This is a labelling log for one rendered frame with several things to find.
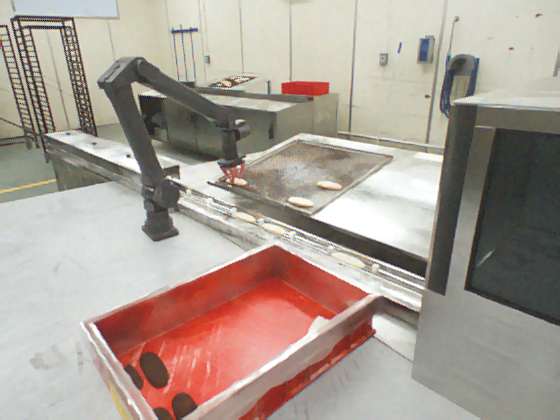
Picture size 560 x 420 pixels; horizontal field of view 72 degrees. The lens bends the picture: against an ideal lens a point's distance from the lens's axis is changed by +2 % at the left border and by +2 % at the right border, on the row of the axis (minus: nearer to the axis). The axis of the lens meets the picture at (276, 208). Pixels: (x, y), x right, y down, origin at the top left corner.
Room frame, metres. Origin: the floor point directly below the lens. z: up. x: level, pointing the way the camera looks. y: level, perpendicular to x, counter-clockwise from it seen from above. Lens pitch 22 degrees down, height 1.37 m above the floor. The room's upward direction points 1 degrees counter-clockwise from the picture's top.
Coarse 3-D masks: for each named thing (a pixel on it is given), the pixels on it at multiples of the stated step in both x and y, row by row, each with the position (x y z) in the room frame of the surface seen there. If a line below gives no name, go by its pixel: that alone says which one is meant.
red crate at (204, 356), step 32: (256, 288) 0.81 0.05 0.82; (288, 288) 0.81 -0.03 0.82; (192, 320) 0.69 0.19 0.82; (224, 320) 0.69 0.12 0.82; (256, 320) 0.69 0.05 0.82; (288, 320) 0.68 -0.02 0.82; (128, 352) 0.60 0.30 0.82; (160, 352) 0.60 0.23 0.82; (192, 352) 0.60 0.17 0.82; (224, 352) 0.59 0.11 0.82; (256, 352) 0.59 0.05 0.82; (192, 384) 0.52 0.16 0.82; (224, 384) 0.52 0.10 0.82; (288, 384) 0.49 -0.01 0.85; (256, 416) 0.44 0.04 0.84
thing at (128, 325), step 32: (256, 256) 0.82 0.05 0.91; (288, 256) 0.82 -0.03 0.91; (160, 288) 0.67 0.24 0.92; (192, 288) 0.70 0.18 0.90; (224, 288) 0.75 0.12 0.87; (320, 288) 0.74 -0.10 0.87; (352, 288) 0.67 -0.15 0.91; (96, 320) 0.58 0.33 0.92; (128, 320) 0.61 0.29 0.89; (160, 320) 0.65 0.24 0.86; (352, 320) 0.57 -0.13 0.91; (96, 352) 0.50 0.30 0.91; (288, 352) 0.48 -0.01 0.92; (320, 352) 0.52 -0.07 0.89; (128, 384) 0.43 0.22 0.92; (256, 384) 0.43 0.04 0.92; (128, 416) 0.40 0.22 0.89; (192, 416) 0.37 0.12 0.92; (224, 416) 0.39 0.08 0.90
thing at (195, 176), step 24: (192, 168) 1.91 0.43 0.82; (216, 168) 1.90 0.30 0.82; (216, 192) 1.54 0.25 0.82; (288, 216) 1.26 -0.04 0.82; (336, 240) 1.07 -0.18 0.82; (360, 240) 1.06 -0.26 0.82; (408, 264) 0.92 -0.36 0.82; (384, 336) 0.63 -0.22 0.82; (408, 336) 0.63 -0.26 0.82; (408, 360) 0.57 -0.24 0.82
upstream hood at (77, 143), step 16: (64, 144) 2.15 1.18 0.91; (80, 144) 2.08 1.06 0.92; (96, 144) 2.07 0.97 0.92; (112, 144) 2.07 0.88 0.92; (96, 160) 1.85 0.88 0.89; (112, 160) 1.73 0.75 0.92; (128, 160) 1.72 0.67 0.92; (160, 160) 1.71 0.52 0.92; (128, 176) 1.61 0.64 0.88; (176, 176) 1.62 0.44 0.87
